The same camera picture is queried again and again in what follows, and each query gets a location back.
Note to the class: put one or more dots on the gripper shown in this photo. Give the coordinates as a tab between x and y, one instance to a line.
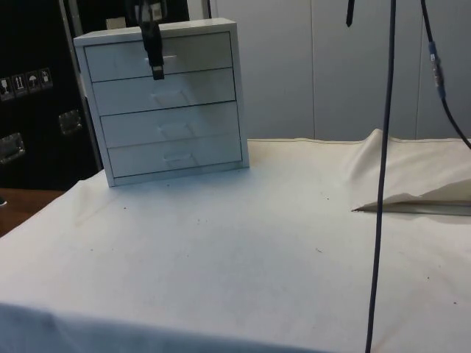
149	13

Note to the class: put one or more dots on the white chest of drawers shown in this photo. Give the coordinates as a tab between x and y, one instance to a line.
206	125

